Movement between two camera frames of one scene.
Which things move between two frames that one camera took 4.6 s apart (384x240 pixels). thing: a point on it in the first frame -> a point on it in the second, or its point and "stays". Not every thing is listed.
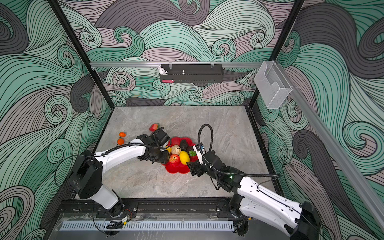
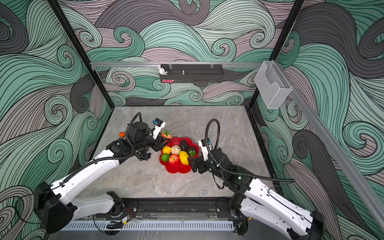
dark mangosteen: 191,152 stays
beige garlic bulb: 176,149 stays
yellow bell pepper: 169,149 stays
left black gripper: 165,160 -> 158,143
